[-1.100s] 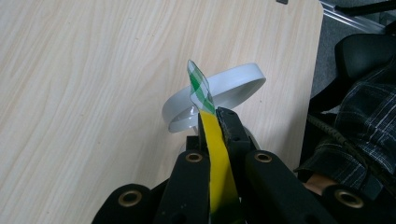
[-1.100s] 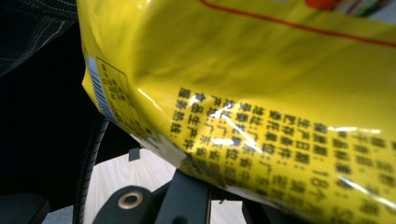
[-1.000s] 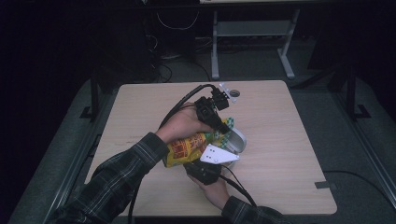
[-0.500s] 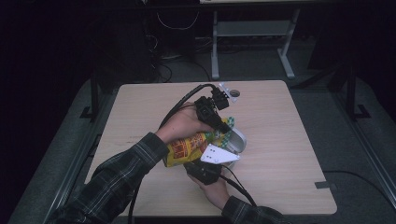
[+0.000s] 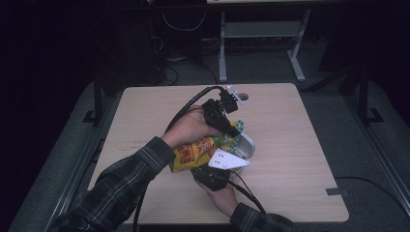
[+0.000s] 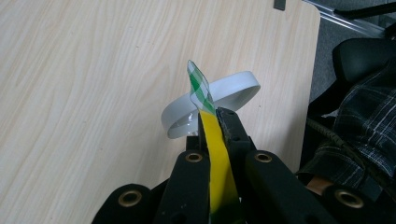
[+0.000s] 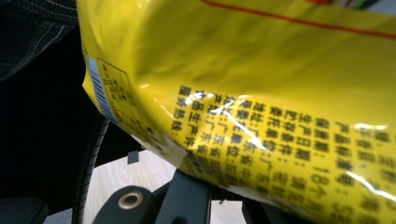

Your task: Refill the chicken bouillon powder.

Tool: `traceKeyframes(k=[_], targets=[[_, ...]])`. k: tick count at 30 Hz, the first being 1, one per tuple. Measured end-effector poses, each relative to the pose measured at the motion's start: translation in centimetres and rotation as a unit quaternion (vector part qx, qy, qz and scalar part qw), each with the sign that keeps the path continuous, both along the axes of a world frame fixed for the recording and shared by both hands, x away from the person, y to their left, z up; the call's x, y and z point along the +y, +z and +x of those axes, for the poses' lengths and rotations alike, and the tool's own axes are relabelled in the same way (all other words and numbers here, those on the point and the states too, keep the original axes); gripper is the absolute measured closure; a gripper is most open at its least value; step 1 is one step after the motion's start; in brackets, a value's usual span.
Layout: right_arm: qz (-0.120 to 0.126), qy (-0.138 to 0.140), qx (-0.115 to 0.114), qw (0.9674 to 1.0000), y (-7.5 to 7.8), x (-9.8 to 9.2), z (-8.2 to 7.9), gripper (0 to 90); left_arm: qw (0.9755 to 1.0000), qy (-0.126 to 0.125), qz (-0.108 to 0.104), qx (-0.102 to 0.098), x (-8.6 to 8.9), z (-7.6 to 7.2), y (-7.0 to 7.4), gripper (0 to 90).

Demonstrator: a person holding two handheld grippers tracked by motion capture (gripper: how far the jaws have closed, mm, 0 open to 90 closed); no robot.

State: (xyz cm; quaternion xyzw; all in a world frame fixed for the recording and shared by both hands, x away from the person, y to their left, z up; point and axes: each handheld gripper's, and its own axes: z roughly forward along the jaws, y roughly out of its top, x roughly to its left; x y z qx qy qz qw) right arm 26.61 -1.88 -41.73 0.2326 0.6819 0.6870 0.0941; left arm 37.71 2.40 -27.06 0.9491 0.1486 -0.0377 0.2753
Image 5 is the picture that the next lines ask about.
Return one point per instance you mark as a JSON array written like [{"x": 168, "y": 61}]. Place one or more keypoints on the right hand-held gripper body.
[{"x": 212, "y": 177}]

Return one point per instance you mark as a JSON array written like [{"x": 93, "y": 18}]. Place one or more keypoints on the white metal desk frame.
[{"x": 257, "y": 29}]

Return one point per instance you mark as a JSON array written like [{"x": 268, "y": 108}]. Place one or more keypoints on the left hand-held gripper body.
[{"x": 214, "y": 112}]

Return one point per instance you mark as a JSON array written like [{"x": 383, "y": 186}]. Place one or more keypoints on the grey metal rail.
[
  {"x": 77, "y": 180},
  {"x": 380, "y": 154}
]

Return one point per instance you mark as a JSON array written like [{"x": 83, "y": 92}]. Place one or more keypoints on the person's right hand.
[{"x": 225, "y": 199}]

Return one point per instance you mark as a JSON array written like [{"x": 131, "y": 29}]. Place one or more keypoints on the yellow refill pouch green cap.
[{"x": 190, "y": 156}]

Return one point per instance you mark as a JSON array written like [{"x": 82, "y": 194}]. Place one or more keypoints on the grey tape strip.
[{"x": 336, "y": 191}]

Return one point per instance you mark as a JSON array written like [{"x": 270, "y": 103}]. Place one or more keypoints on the person's left hand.
[{"x": 190, "y": 129}]

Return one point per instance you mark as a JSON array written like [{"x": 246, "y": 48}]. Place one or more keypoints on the black metal stand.
[
  {"x": 364, "y": 96},
  {"x": 97, "y": 103}
]

